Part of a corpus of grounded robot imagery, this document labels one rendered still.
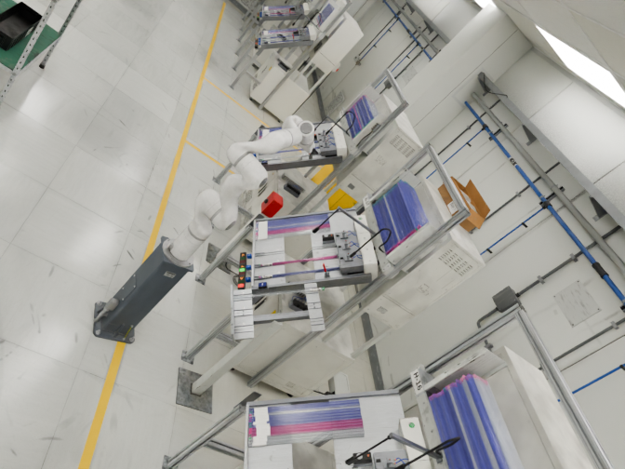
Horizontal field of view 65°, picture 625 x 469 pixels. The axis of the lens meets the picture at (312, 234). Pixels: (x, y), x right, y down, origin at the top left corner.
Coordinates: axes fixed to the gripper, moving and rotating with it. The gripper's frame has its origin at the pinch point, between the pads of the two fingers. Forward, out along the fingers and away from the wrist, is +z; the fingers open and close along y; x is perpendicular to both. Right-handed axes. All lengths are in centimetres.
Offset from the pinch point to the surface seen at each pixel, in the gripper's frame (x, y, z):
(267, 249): -56, 14, 48
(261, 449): -127, 81, -45
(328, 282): -49, 58, 22
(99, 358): -163, -14, 15
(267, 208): -30, -14, 101
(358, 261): -28, 64, 22
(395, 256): -14, 78, 9
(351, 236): -16, 51, 39
